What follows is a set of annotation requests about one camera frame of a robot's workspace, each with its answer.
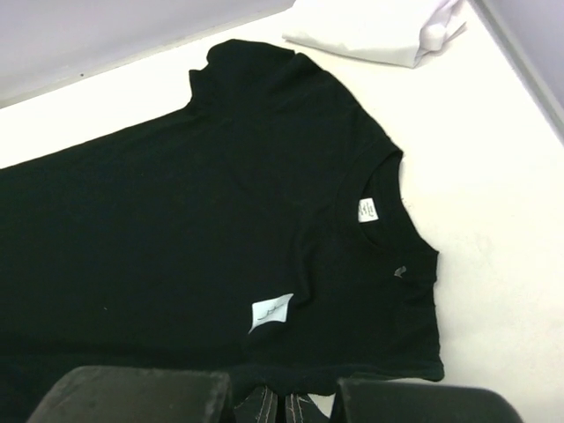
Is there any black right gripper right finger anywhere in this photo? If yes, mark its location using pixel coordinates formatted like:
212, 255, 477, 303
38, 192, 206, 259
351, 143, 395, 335
284, 377, 521, 423

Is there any aluminium frame rail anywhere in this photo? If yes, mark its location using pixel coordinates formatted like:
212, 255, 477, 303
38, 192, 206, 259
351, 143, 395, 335
474, 0, 563, 136

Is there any black t-shirt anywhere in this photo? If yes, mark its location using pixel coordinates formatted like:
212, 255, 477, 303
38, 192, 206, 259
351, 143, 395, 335
1, 40, 444, 422

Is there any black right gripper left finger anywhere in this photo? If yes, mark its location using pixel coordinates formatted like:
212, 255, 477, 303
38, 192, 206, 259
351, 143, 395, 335
26, 366, 278, 423

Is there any white folded t-shirt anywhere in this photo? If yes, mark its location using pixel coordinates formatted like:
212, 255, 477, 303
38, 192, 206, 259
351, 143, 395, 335
282, 0, 465, 68

